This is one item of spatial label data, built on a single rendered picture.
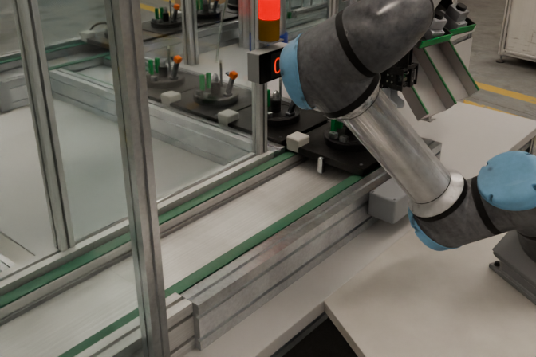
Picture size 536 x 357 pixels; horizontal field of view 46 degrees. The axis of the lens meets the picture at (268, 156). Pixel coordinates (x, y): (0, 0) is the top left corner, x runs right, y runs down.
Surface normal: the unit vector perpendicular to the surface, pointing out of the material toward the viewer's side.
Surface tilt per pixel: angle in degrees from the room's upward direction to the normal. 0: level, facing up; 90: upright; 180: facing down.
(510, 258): 45
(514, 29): 90
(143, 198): 90
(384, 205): 90
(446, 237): 107
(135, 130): 90
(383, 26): 65
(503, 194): 39
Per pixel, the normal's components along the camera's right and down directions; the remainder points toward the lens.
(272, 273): 0.76, 0.28
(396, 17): 0.26, -0.14
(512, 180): -0.55, -0.57
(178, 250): 0.00, -0.90
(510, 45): -0.75, 0.29
